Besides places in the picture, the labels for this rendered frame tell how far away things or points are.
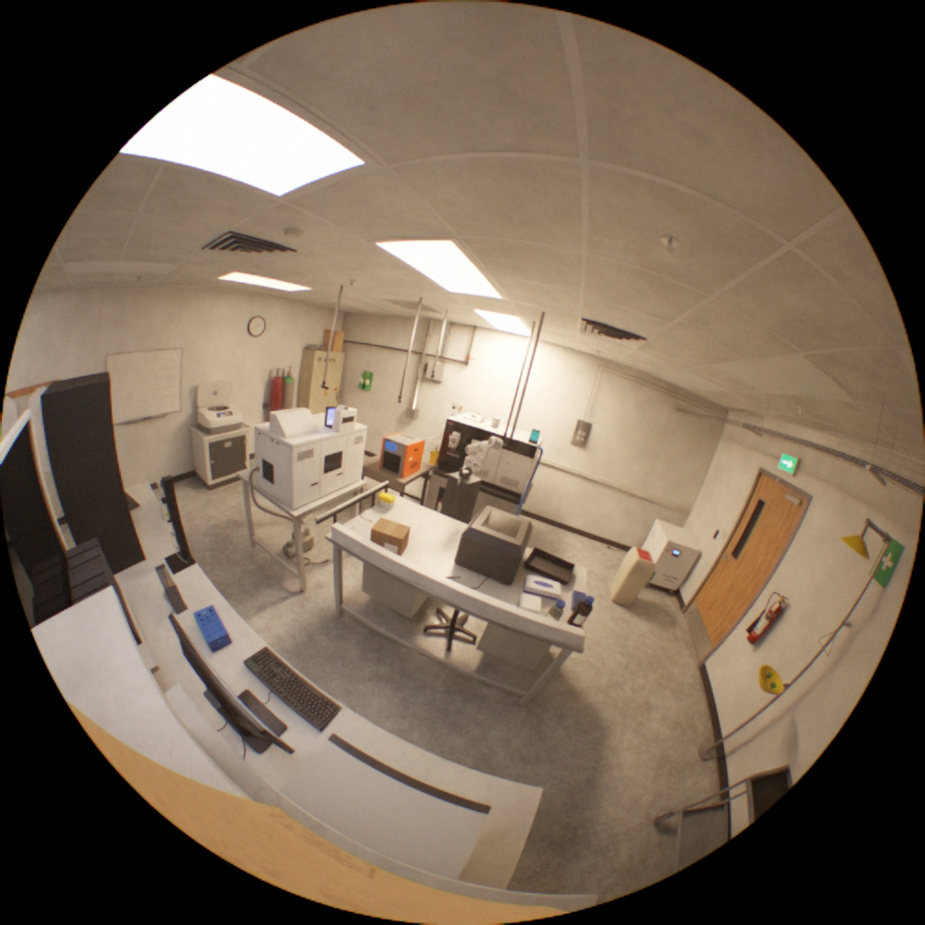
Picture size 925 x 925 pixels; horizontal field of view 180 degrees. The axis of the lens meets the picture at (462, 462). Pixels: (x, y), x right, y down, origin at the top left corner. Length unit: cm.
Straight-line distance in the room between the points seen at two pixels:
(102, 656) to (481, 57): 114
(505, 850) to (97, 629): 126
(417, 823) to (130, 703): 62
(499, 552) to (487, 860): 165
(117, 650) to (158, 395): 433
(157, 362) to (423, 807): 474
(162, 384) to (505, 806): 505
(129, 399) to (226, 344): 169
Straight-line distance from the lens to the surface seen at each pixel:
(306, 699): 135
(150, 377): 467
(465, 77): 79
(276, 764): 132
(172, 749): 46
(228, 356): 504
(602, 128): 83
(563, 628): 174
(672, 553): 443
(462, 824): 86
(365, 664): 247
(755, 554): 379
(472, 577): 196
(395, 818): 84
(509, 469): 360
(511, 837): 134
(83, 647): 61
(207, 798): 21
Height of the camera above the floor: 216
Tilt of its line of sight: 19 degrees down
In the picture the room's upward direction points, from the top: 14 degrees clockwise
